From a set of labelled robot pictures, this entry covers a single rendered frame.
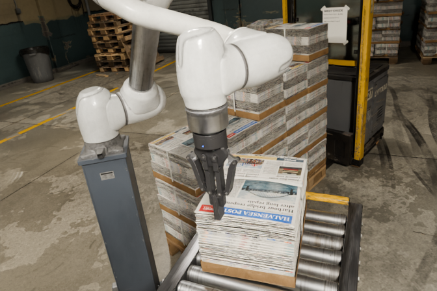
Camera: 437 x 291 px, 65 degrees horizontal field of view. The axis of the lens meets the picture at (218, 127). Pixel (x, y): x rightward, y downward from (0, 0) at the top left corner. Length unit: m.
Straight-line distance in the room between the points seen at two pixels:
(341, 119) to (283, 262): 2.40
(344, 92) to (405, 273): 1.55
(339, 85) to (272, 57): 2.48
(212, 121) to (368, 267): 1.80
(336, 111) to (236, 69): 2.65
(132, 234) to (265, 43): 1.24
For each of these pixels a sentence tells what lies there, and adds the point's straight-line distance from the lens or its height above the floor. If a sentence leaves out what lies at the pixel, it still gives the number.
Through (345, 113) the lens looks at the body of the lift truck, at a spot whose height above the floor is 0.45.
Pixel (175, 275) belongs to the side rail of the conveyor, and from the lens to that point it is 1.17.
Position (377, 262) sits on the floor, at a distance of 2.39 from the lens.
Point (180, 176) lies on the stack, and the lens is 1.86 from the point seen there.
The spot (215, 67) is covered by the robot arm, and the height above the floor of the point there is 1.48.
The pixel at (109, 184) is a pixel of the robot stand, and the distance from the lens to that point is 1.60.
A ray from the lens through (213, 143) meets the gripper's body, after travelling 0.72.
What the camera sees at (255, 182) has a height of 1.03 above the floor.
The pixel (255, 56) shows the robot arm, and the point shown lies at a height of 1.48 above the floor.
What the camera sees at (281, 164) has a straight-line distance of 1.20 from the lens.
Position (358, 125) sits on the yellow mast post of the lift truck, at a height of 0.42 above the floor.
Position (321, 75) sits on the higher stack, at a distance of 2.69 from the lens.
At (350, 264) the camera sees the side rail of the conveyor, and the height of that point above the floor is 0.80.
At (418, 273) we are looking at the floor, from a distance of 2.40.
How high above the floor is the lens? 1.62
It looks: 23 degrees down
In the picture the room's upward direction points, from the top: 6 degrees counter-clockwise
